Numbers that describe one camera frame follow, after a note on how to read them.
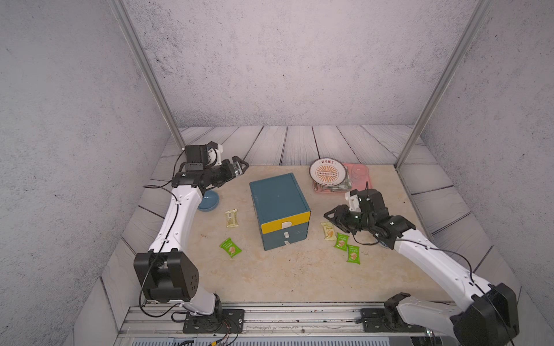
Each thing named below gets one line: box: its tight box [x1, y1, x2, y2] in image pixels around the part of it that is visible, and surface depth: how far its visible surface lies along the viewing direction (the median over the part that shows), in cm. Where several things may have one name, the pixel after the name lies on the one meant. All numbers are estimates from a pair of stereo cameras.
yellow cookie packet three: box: [321, 222, 337, 241], surface depth 95 cm
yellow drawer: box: [261, 211, 311, 235], surface depth 78 cm
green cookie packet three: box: [346, 244, 361, 265], surface depth 90 cm
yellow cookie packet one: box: [225, 209, 239, 228], surface depth 101 cm
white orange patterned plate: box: [308, 157, 347, 187], surface depth 117 cm
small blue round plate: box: [197, 190, 221, 212], surface depth 107 cm
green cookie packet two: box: [333, 232, 350, 252], surface depth 93 cm
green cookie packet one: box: [219, 237, 243, 259], surface depth 92 cm
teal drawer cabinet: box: [249, 172, 311, 251], surface depth 83 cm
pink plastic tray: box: [313, 162, 373, 194], surface depth 113 cm
